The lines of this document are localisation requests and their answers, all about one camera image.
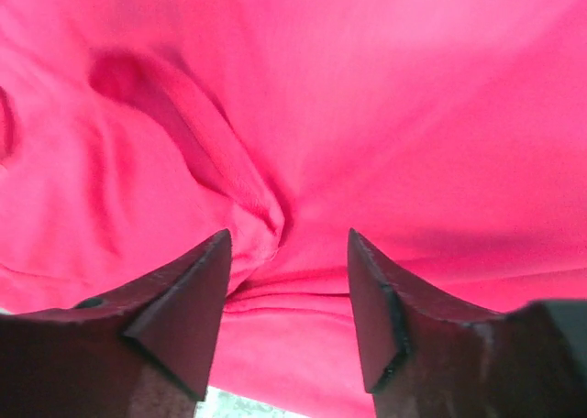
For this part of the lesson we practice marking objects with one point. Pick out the pink t shirt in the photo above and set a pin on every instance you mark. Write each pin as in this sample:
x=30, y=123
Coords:
x=450, y=133

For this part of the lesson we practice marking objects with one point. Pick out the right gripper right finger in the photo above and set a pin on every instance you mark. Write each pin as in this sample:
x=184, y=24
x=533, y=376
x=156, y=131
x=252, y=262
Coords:
x=388, y=304

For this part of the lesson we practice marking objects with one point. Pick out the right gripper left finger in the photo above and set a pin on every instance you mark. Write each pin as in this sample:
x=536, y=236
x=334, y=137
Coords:
x=167, y=319

